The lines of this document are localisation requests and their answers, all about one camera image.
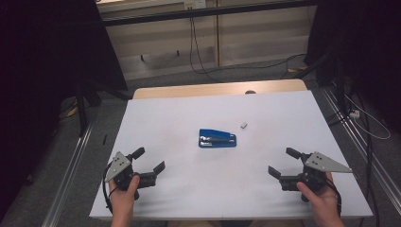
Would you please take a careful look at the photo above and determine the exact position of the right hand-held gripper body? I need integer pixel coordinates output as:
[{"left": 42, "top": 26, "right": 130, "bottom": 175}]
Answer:
[{"left": 278, "top": 151, "right": 354, "bottom": 203}]

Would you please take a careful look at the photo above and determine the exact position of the aluminium floor rail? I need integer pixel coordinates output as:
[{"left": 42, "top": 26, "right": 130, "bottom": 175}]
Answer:
[
  {"left": 321, "top": 87, "right": 401, "bottom": 207},
  {"left": 42, "top": 123, "right": 95, "bottom": 227}
]

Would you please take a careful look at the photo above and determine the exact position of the person's right hand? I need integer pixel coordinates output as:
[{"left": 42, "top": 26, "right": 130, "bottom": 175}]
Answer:
[{"left": 295, "top": 172, "right": 341, "bottom": 218}]

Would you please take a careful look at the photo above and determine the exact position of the white wall socket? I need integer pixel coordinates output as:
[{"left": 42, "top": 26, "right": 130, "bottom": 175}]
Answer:
[{"left": 183, "top": 0, "right": 207, "bottom": 10}]

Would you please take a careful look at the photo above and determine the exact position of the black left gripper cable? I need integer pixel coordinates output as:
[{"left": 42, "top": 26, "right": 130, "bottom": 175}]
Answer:
[{"left": 101, "top": 160, "right": 118, "bottom": 215}]

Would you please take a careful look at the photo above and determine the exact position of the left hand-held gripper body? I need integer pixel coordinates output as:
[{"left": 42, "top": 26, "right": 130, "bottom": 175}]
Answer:
[{"left": 104, "top": 151, "right": 157, "bottom": 192}]

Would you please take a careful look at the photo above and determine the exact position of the black curtain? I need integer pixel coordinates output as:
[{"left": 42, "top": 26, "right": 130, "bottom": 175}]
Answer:
[
  {"left": 0, "top": 0, "right": 129, "bottom": 221},
  {"left": 304, "top": 0, "right": 401, "bottom": 133}
]

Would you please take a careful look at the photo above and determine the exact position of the black horizontal metal bar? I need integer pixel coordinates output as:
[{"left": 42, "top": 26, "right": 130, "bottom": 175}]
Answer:
[{"left": 100, "top": 0, "right": 318, "bottom": 28}]

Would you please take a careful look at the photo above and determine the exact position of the white floor cable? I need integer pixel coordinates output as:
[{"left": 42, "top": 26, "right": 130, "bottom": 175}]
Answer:
[{"left": 343, "top": 94, "right": 392, "bottom": 141}]

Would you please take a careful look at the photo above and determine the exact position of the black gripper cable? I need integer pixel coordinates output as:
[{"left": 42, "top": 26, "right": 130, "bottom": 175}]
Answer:
[
  {"left": 324, "top": 179, "right": 343, "bottom": 218},
  {"left": 101, "top": 160, "right": 118, "bottom": 215}
]

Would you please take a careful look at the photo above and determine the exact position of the person's left hand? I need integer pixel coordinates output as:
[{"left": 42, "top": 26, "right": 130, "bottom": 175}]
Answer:
[{"left": 108, "top": 175, "right": 142, "bottom": 218}]

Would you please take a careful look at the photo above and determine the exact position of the white table cover board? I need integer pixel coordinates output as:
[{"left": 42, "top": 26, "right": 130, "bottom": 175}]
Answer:
[{"left": 89, "top": 90, "right": 375, "bottom": 221}]

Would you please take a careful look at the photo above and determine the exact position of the black hanging wall cable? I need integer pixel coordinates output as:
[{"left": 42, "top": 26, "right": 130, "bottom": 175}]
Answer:
[{"left": 188, "top": 8, "right": 308, "bottom": 83}]

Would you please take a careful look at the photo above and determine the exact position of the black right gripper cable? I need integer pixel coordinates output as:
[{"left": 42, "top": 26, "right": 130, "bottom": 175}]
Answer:
[{"left": 324, "top": 179, "right": 343, "bottom": 218}]

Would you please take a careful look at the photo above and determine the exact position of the light wooden table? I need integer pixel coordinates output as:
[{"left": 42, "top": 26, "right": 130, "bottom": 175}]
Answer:
[{"left": 131, "top": 79, "right": 308, "bottom": 100}]

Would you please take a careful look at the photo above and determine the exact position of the blue stapler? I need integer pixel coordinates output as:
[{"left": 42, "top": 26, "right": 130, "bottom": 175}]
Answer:
[{"left": 198, "top": 128, "right": 237, "bottom": 148}]

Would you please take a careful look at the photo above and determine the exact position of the black metal stand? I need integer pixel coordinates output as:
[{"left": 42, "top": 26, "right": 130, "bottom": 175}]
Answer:
[{"left": 75, "top": 80, "right": 133, "bottom": 138}]

